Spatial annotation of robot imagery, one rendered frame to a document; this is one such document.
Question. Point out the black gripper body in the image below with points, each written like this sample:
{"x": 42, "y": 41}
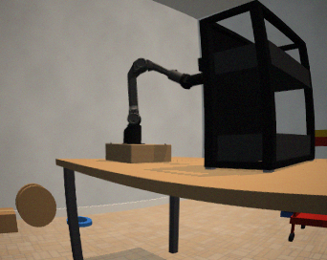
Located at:
{"x": 199, "y": 78}

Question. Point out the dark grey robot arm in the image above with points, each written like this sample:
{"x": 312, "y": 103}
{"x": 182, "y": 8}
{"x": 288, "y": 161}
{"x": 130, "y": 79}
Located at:
{"x": 133, "y": 132}

